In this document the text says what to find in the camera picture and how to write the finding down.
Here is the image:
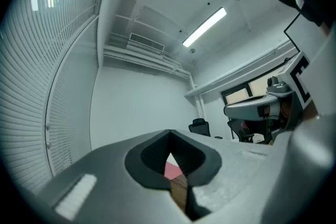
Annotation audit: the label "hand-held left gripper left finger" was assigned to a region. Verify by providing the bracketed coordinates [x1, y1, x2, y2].
[39, 129, 195, 224]

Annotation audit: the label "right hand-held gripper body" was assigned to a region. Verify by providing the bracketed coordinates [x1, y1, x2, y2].
[266, 51, 313, 137]

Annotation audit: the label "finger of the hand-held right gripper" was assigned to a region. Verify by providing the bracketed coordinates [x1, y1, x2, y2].
[224, 96, 280, 121]

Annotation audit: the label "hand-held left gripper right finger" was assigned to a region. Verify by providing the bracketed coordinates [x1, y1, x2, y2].
[171, 130, 274, 221]

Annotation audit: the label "dark-framed window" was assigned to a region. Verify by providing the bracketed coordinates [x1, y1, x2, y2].
[220, 65, 292, 107]

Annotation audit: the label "black mesh office chair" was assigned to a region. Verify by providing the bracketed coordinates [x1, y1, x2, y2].
[188, 118, 211, 137]
[227, 119, 257, 144]

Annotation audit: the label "long ceiling light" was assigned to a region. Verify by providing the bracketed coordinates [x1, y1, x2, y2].
[182, 7, 227, 48]

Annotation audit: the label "white pipes bundle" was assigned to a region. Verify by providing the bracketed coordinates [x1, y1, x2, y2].
[103, 44, 205, 119]

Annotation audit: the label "white air conditioner vent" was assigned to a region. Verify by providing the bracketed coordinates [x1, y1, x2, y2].
[127, 32, 165, 52]

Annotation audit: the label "white slatted blinds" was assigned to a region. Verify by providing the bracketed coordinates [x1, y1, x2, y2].
[0, 0, 121, 192]

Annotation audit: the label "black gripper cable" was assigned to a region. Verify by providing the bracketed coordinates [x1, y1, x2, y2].
[283, 13, 301, 53]

